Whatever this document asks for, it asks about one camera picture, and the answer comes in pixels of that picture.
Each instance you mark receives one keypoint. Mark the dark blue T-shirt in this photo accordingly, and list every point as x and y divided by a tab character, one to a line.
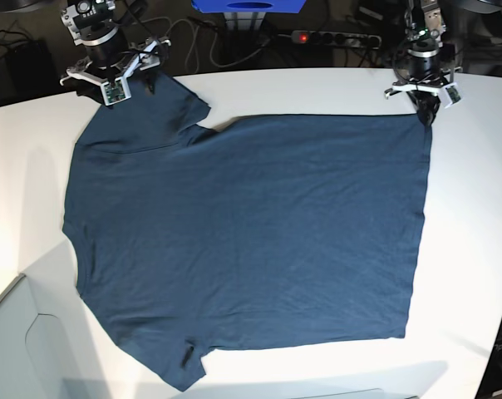
277	231

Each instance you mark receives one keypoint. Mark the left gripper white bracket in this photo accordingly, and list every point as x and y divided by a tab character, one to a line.
429	92

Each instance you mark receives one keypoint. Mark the blue box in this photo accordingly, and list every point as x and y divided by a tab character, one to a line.
282	6

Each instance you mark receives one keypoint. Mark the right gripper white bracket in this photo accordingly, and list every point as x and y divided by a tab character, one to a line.
104	75

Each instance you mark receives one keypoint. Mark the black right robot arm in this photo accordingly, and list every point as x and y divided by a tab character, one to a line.
94	23

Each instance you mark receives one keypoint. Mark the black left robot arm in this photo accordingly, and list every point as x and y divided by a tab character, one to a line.
423	64

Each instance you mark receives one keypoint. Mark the white power strip red switch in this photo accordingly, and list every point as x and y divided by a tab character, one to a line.
349	40

